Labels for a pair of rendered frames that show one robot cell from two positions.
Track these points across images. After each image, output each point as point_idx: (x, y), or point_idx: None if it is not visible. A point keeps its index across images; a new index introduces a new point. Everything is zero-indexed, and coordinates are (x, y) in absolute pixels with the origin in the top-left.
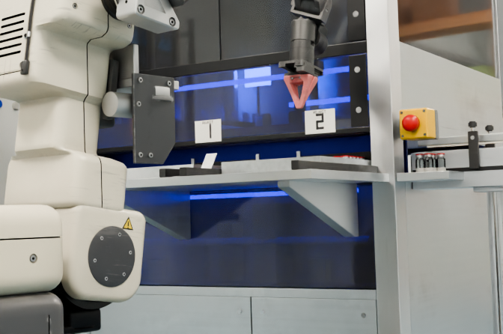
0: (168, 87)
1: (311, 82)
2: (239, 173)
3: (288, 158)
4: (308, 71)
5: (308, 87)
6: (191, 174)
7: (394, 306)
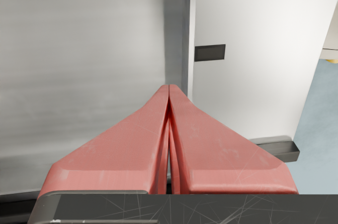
0: None
1: (191, 143)
2: (326, 36)
3: (194, 18)
4: (325, 211)
5: (186, 121)
6: (279, 143)
7: None
